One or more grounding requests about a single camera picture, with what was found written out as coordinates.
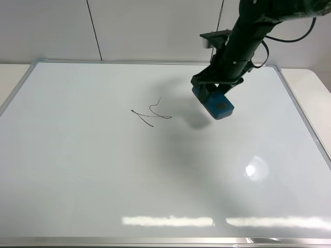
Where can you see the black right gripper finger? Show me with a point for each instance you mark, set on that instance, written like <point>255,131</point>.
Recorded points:
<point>203,93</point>
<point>224,87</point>

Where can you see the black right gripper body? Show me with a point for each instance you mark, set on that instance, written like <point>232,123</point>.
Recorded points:
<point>223,69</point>

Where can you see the blue board eraser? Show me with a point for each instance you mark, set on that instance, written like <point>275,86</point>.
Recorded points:
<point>217,104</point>

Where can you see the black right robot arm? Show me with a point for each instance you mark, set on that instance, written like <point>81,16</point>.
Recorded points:
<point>235,48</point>

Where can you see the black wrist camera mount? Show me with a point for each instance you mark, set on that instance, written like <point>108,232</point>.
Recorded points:
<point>215,39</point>

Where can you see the white whiteboard with aluminium frame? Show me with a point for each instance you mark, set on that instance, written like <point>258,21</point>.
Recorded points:
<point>124,155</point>

